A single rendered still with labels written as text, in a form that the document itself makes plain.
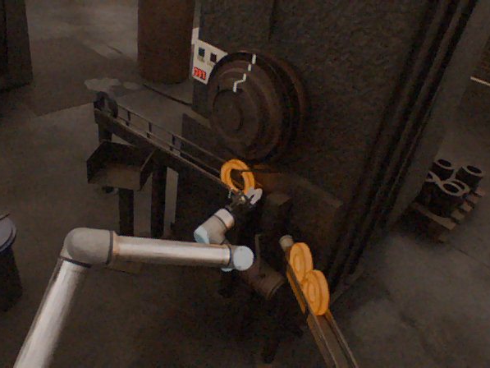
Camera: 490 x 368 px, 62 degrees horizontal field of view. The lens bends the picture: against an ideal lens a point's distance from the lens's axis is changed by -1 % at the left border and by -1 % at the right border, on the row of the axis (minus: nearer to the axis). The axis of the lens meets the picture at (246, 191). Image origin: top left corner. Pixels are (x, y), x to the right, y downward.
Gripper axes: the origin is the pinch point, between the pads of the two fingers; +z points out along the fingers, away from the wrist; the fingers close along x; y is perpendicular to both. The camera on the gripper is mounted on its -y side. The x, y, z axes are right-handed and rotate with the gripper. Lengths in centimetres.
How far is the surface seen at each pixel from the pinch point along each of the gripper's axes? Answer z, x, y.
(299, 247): -15.2, -34.7, 7.5
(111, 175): -37, 66, -4
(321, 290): -26, -53, 13
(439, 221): 128, -57, -105
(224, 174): -3.2, 19.1, 1.1
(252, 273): -26.5, -19.1, -16.5
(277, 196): 0.2, -10.8, 5.3
